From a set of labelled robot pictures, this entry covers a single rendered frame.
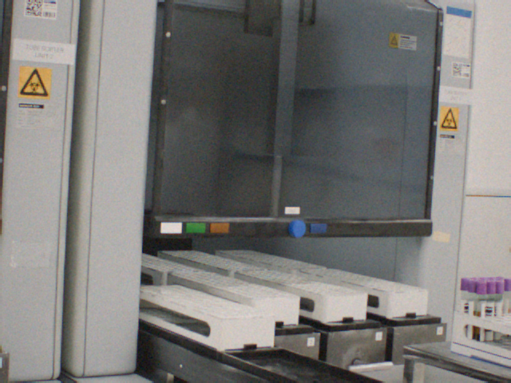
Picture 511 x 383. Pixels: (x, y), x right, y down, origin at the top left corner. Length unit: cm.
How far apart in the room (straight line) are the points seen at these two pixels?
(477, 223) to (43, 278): 238
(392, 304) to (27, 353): 69
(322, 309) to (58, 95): 60
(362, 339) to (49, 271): 58
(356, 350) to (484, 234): 200
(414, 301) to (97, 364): 63
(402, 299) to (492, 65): 195
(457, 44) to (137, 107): 71
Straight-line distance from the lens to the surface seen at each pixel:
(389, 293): 190
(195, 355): 155
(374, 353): 185
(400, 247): 207
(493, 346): 156
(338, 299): 182
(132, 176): 163
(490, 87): 376
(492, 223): 379
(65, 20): 158
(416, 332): 191
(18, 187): 155
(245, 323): 154
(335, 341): 179
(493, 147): 377
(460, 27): 206
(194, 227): 166
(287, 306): 176
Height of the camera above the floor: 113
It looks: 3 degrees down
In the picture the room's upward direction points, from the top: 4 degrees clockwise
